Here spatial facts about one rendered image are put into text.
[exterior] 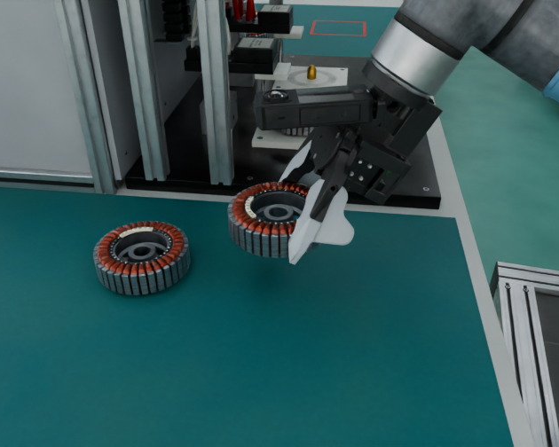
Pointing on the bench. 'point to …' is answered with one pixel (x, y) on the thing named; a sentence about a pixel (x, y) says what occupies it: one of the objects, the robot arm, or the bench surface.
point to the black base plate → (274, 159)
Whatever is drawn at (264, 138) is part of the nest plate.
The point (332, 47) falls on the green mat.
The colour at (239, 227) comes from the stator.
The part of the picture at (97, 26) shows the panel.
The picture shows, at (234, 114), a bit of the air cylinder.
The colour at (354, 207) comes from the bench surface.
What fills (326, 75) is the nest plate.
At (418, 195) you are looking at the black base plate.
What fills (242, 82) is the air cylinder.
